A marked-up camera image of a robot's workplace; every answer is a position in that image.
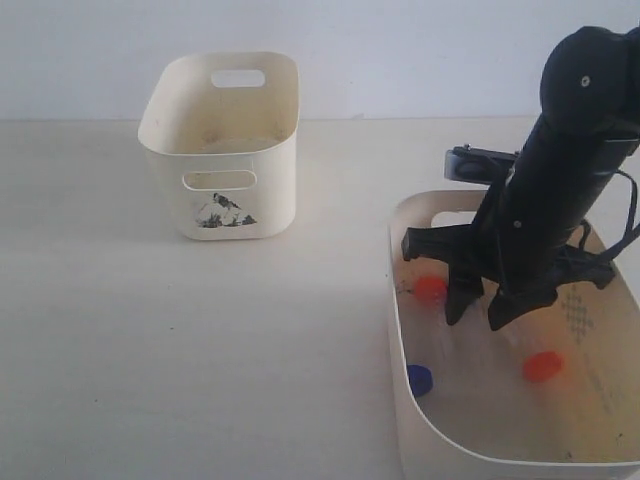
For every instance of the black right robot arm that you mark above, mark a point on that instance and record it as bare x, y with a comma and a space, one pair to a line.
590, 84

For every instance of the blue-capped tube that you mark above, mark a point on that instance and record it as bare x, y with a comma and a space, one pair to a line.
420, 379

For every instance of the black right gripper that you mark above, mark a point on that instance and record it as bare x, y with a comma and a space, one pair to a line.
519, 236

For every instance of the orange-capped tube with label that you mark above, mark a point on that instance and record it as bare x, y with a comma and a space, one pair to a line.
537, 362

